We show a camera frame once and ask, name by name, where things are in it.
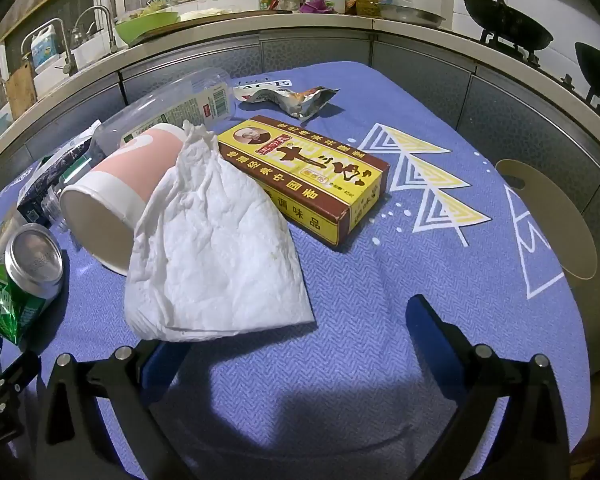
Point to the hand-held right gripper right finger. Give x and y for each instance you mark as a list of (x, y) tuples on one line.
[(430, 330)]

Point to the pink white paper cup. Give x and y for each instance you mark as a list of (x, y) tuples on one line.
[(130, 170)]

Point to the steel faucet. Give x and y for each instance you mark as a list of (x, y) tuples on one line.
[(67, 55), (107, 25)]

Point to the blue white milk carton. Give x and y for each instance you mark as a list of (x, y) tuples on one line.
[(55, 170)]

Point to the crushed green drink can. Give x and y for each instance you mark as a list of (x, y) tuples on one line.
[(15, 300)]

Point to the wooden cutting board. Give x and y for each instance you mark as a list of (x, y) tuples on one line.
[(22, 90)]

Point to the green plastic basin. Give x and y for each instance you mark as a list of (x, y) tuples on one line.
[(145, 27)]

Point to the black gas stove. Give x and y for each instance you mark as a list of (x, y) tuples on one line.
[(530, 52)]

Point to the steel basin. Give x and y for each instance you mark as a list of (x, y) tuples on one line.
[(410, 14)]

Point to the blue printed tablecloth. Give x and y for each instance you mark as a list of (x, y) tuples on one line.
[(380, 285)]

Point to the clear plastic bottle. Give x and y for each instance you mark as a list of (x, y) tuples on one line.
[(180, 102)]

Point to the white ceramic sink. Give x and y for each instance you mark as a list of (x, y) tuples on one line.
[(92, 52)]

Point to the silver foil snack wrapper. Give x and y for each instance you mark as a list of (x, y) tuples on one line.
[(290, 100)]

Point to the white basin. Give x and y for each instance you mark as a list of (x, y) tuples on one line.
[(220, 0)]

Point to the blue white detergent bottle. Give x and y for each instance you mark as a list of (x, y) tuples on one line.
[(45, 50)]

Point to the yellow brown seasoning box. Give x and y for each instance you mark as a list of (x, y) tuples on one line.
[(300, 170)]

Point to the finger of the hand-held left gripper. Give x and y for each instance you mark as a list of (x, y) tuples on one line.
[(0, 385)]

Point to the white paper tissue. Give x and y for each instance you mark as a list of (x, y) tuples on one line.
[(215, 240)]

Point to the purple vegetable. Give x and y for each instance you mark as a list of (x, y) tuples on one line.
[(312, 6)]

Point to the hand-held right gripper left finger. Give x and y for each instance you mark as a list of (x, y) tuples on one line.
[(162, 357)]

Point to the grey kitchen counter cabinet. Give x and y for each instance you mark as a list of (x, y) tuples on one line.
[(320, 50)]

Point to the beige plastic waste bin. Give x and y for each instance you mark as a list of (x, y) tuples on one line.
[(545, 220)]

